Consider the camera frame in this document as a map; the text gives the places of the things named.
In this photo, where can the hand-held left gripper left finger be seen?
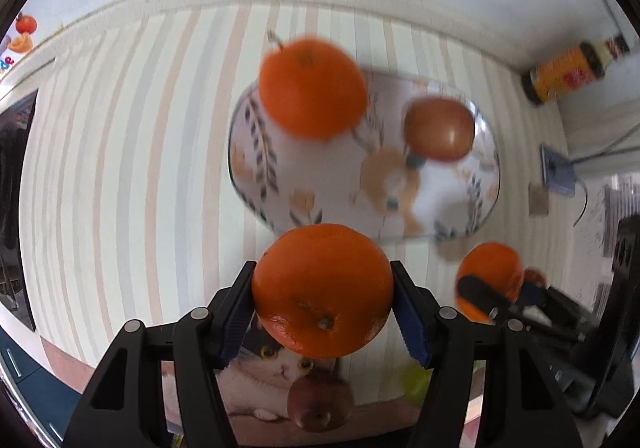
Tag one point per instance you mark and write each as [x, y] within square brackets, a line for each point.
[236, 325]

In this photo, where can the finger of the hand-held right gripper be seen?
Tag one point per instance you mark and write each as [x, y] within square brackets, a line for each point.
[482, 291]
[534, 289]

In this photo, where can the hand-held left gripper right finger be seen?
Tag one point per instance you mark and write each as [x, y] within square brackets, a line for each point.
[411, 325]

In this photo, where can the small orange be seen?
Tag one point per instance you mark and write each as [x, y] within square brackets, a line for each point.
[492, 263]

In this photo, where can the large orange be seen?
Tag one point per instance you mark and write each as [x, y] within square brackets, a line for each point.
[320, 283]

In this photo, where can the oval floral plate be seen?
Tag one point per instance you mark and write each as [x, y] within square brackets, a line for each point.
[320, 188]

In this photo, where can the green fruit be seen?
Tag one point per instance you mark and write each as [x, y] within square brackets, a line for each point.
[416, 382]

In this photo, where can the printed cat mat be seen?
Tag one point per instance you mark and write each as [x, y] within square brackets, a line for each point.
[260, 378]

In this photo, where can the red apple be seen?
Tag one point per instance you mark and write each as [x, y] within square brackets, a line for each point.
[320, 400]

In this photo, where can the red tomato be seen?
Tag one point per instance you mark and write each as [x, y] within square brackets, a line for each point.
[440, 128]

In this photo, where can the striped tablecloth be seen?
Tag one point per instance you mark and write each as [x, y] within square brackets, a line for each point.
[140, 168]

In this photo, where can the yellow label bottle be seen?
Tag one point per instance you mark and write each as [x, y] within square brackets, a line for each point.
[570, 71]

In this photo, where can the orange with stem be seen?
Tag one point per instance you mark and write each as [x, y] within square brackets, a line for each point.
[312, 86]

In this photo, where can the dark screen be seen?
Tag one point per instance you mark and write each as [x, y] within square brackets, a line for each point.
[12, 208]

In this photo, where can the orange fruit wall sticker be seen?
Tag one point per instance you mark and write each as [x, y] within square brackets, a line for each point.
[25, 31]

